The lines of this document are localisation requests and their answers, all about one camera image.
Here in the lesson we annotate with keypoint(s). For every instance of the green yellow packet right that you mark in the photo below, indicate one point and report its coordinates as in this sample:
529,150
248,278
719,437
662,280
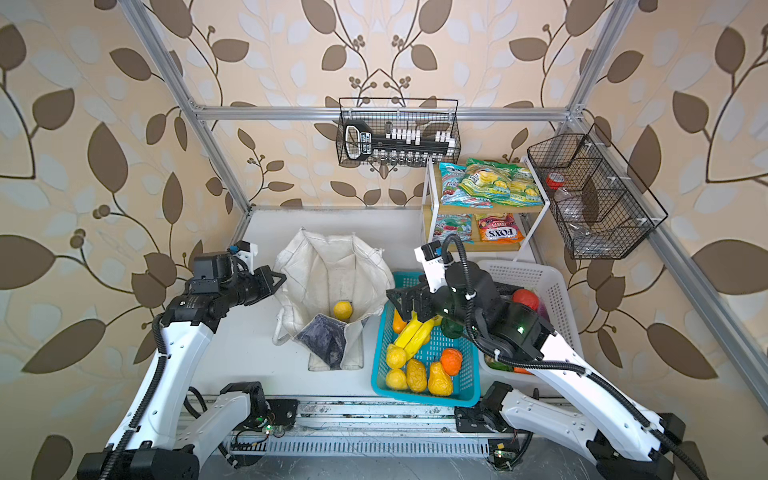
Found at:
523,189

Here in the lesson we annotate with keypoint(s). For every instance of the white plastic vegetable basket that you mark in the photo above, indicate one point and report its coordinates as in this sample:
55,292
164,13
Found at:
549,285

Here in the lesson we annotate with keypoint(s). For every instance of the white canvas grocery bag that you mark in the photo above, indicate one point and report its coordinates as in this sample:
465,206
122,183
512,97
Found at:
321,271

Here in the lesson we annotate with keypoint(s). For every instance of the yellow lemon bottom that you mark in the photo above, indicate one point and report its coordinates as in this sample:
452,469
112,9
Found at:
396,379

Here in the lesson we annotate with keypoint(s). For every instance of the teal candy packet lower shelf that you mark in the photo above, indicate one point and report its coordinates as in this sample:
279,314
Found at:
453,224

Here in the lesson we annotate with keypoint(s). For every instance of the red tomato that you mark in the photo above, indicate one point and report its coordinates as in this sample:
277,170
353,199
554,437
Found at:
527,298

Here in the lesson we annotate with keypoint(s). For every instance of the black wire basket back wall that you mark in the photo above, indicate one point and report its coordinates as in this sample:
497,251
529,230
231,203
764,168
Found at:
377,110

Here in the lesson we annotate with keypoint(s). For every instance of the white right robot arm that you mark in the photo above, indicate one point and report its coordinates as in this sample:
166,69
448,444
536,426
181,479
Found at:
619,436

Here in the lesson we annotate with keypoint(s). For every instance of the yellow-brown potato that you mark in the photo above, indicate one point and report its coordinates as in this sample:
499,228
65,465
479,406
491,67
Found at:
416,376

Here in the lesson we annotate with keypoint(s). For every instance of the black wire basket wall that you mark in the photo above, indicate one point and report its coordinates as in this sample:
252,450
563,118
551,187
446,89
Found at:
621,209
377,110

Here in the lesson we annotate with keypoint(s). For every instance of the orange carrot-like fruit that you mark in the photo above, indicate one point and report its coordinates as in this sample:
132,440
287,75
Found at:
398,324

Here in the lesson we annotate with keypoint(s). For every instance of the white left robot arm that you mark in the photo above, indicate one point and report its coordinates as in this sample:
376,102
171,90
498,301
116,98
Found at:
147,444

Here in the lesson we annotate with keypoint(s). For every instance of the black wire basket right wall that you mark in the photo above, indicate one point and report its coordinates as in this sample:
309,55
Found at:
621,209

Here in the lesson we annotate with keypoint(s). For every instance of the yellow banana bunch front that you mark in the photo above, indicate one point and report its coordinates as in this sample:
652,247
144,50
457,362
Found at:
415,335

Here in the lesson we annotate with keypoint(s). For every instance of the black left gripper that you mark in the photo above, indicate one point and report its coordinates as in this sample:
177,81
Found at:
266,288

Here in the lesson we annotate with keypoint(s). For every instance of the plastic bottle red cap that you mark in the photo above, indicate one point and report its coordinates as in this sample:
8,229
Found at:
570,206

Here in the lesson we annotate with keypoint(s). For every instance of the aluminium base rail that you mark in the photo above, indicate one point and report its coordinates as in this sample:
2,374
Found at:
372,427

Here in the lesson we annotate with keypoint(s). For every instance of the green avocado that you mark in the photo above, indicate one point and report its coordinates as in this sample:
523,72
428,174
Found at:
452,329

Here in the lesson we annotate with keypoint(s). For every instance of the orange persimmon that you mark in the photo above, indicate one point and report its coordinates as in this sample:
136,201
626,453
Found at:
451,360

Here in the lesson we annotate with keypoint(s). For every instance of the yellow lemon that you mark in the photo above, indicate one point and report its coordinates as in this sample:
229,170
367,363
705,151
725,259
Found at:
396,357
396,379
343,311

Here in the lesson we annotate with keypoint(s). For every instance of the yellow pear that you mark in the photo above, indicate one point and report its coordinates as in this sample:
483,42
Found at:
440,383

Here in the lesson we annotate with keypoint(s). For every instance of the teal plastic fruit basket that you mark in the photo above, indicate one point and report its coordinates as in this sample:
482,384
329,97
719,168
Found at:
466,385

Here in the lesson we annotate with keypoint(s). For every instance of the teal candy packet shelf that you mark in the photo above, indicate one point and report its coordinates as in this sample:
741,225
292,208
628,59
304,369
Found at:
452,193
453,224

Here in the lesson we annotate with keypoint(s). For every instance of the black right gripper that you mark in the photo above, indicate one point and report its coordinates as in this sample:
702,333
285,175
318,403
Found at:
408,295

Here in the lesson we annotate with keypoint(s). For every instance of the teal candy packet top shelf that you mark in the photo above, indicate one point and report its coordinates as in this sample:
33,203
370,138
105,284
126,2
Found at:
452,193

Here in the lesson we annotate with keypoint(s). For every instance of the green yellow tea packet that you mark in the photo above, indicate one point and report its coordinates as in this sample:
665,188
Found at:
489,180

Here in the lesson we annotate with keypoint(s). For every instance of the orange Fox's candy packet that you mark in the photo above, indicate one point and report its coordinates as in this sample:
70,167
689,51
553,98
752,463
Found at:
501,229

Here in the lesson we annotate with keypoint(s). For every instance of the black keyboard toy in basket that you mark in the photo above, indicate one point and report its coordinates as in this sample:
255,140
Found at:
357,141

